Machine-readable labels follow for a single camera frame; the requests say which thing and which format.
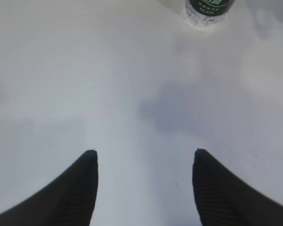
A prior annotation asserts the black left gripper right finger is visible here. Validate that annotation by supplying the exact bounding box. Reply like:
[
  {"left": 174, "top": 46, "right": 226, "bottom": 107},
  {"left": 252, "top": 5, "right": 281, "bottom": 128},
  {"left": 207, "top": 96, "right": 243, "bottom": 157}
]
[{"left": 192, "top": 149, "right": 283, "bottom": 226}]

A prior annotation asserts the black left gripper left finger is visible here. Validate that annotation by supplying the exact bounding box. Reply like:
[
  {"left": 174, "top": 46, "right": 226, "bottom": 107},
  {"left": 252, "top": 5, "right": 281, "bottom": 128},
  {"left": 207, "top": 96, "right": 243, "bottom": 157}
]
[{"left": 0, "top": 150, "right": 98, "bottom": 226}]

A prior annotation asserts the clear water bottle green label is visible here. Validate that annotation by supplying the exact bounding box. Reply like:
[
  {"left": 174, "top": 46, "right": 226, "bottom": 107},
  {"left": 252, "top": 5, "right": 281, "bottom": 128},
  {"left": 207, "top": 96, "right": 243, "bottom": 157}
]
[{"left": 185, "top": 0, "right": 234, "bottom": 26}]

